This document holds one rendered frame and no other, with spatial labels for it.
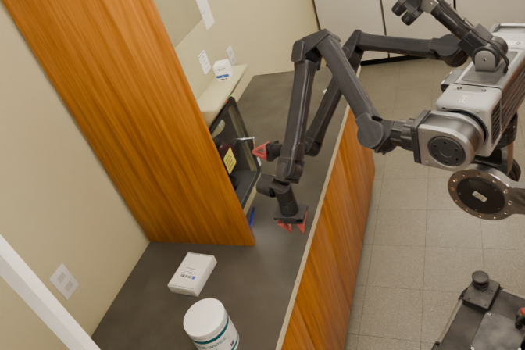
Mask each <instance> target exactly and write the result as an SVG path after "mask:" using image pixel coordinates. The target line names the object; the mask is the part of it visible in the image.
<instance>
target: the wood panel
mask: <svg viewBox="0 0 525 350"><path fill-rule="evenodd" d="M2 1H3V3H4V5H5V7H6V8H7V9H8V11H9V13H10V15H11V16H12V18H13V19H14V21H15V23H16V25H17V26H18V28H19V29H20V31H21V33H22V34H23V36H24V37H25V39H26V40H27V43H28V44H29V46H30V47H31V49H32V50H33V52H34V54H35V55H36V56H37V59H38V60H39V62H40V64H41V65H42V66H43V68H44V70H45V72H46V73H47V74H48V76H49V78H50V80H51V81H52V83H53V84H54V86H55V88H56V90H57V91H58V93H59V94H60V96H61V98H62V100H63V101H64V102H65V104H66V106H67V108H68V109H69V111H70V112H71V114H72V115H73V118H74V119H75V120H76V121H77V124H78V125H79V127H80V129H81V130H82V131H83V133H84V135H85V137H86V138H87V140H88V141H89V143H90V145H91V147H92V148H93V149H94V151H95V153H96V155H97V156H98V158H99V159H100V161H101V163H102V165H103V166H104V167H105V169H106V171H107V173H108V174H109V175H110V177H111V179H112V181H113V183H114V184H115V185H116V187H117V189H118V190H119V192H120V194H121V195H122V196H123V199H124V200H125V202H126V203H127V205H128V206H129V208H130V210H131V212H132V213H133V214H134V216H135V218H136V220H137V221H138V223H139V224H140V226H141V228H142V230H143V231H144V232H145V234H146V236H147V237H148V239H149V240H150V241H154V242H173V243H192V244H211V245H247V246H254V244H255V237H254V235H253V233H252V230H251V227H250V226H249V224H248V221H247V219H246V216H245V214H244V211H243V209H242V207H241V204H240V202H239V200H238V197H237V195H236V193H235V190H234V188H233V185H232V183H231V182H230V178H229V177H228V174H227V171H226V169H225V167H224V165H223V162H222V159H221V158H220V154H219V153H218V151H217V148H216V146H215V143H214V141H213V138H212V136H211V134H210V132H209V129H208V127H207V125H206V123H205V120H204V118H203V115H202V112H201V110H200V108H199V106H198V103H197V101H196V99H195V96H194V94H193V92H192V90H191V87H190V84H189V83H188V79H187V78H186V76H185V73H184V71H183V68H182V66H181V64H180V61H179V59H178V57H177V54H176V52H175V50H174V47H173V45H172V42H171V40H170V37H169V35H168V33H167V31H166V28H165V26H164V24H163V21H162V19H161V16H160V15H159V11H158V9H157V8H156V5H155V3H154V0H2Z"/></svg>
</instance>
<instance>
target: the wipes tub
mask: <svg viewBox="0 0 525 350"><path fill-rule="evenodd" d="M184 329H185V330H186V332H187V334H188V335H189V337H190V338H191V340H192V341H193V342H194V344H195V346H196V347H197V349H198V350H236V349H237V347H238V342H239V337H238V333H237V331H236V329H235V327H234V325H233V323H232V321H231V319H230V317H229V316H228V314H227V311H226V310H225V308H224V307H223V305H222V303H221V302H220V301H218V300H216V299H214V298H206V299H202V300H201V301H199V302H196V303H195V304H194V305H193V306H192V307H191V308H190V309H189V310H188V311H187V313H186V315H185V317H184Z"/></svg>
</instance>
